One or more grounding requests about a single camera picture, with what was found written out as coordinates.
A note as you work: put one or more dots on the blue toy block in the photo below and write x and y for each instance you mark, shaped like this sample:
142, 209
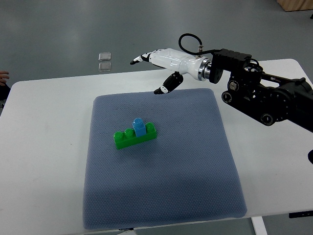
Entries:
139, 127

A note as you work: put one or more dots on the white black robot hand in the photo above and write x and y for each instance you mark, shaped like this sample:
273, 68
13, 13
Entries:
179, 62

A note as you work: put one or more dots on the white table leg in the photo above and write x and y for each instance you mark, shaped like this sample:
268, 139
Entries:
259, 226

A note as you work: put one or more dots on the black table control panel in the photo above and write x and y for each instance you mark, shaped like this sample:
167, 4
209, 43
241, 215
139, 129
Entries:
300, 214

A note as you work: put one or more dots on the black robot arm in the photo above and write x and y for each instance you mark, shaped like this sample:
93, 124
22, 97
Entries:
264, 97

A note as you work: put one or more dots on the person's hand at edge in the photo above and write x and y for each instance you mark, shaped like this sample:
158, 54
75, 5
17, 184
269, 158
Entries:
4, 76

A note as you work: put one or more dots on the upper metal floor plate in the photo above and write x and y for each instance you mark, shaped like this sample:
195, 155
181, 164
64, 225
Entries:
104, 56

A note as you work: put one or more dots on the green four-stud toy block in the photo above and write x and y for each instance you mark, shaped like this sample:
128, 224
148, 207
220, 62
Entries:
129, 138

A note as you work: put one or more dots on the blue-grey textured mat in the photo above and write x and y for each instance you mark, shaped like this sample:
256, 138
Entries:
186, 174

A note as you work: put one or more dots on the wooden furniture corner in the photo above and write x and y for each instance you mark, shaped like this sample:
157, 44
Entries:
295, 5

